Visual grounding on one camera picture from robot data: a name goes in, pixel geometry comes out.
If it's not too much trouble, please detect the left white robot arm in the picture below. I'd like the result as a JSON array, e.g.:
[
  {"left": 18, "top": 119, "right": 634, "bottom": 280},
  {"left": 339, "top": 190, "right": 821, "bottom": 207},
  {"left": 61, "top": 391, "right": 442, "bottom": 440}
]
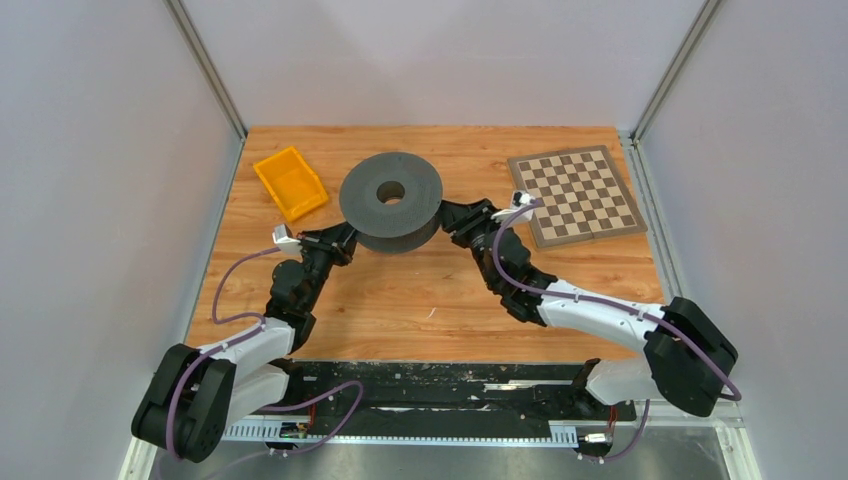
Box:
[{"left": 131, "top": 222, "right": 357, "bottom": 463}]

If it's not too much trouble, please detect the black cable spool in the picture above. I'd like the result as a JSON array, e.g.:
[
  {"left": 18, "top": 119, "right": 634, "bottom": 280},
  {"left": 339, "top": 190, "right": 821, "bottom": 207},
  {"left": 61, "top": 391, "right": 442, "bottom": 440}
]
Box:
[{"left": 339, "top": 151, "right": 443, "bottom": 254}]

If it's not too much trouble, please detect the right aluminium frame post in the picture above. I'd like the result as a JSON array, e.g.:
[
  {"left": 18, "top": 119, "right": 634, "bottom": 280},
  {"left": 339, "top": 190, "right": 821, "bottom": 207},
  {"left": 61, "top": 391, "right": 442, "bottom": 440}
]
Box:
[{"left": 630, "top": 0, "right": 725, "bottom": 145}]

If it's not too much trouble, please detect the left aluminium frame post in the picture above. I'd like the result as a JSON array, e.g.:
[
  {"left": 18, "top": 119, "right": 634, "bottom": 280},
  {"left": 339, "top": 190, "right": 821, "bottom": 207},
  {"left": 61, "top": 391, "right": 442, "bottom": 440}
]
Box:
[{"left": 163, "top": 0, "right": 248, "bottom": 143}]

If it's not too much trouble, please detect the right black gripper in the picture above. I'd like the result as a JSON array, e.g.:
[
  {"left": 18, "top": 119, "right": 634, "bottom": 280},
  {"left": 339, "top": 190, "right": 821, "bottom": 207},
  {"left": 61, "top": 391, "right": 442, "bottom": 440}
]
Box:
[{"left": 438, "top": 201, "right": 507, "bottom": 294}]

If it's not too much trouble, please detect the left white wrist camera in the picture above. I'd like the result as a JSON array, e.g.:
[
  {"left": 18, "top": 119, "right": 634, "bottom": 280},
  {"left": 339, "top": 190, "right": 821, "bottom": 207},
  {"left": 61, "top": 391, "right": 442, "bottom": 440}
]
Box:
[{"left": 272, "top": 224, "right": 302, "bottom": 256}]

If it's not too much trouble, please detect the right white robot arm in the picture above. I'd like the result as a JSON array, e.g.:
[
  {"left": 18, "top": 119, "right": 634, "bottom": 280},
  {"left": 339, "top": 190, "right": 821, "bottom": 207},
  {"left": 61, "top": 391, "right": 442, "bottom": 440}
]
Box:
[{"left": 438, "top": 191, "right": 742, "bottom": 418}]

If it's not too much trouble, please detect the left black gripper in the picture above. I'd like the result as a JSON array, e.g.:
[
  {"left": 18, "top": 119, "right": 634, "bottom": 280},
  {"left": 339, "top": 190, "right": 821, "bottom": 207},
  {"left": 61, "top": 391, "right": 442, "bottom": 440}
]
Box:
[{"left": 296, "top": 215, "right": 363, "bottom": 311}]

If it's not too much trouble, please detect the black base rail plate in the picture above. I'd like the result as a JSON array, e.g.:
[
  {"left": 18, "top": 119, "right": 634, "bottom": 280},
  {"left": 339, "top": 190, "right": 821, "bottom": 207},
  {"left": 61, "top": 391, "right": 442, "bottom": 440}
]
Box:
[{"left": 224, "top": 360, "right": 637, "bottom": 446}]

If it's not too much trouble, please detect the wooden chessboard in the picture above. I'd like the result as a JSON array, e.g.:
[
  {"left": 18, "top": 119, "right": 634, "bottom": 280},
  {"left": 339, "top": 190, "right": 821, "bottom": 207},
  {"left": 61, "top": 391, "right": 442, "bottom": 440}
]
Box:
[{"left": 507, "top": 145, "right": 647, "bottom": 249}]

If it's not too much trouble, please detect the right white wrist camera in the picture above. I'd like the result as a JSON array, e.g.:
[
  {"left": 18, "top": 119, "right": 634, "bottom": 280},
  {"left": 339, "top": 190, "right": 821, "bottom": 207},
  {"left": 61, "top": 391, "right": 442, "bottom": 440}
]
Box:
[{"left": 491, "top": 190, "right": 539, "bottom": 224}]

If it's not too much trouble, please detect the yellow plastic bin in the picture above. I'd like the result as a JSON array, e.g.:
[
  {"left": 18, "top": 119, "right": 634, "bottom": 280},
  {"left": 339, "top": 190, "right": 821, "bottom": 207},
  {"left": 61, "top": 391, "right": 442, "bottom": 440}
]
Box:
[{"left": 253, "top": 146, "right": 329, "bottom": 222}]

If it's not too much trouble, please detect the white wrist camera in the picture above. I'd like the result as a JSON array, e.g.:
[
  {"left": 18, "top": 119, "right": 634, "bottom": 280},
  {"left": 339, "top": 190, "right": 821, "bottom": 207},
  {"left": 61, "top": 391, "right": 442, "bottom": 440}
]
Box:
[
  {"left": 491, "top": 190, "right": 539, "bottom": 224},
  {"left": 272, "top": 224, "right": 302, "bottom": 256}
]

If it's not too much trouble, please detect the aluminium frame post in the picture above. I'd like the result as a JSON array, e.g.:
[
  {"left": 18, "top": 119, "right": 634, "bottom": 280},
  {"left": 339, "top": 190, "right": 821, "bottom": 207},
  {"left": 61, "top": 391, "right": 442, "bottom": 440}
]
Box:
[
  {"left": 163, "top": 0, "right": 248, "bottom": 143},
  {"left": 630, "top": 0, "right": 725, "bottom": 145}
]

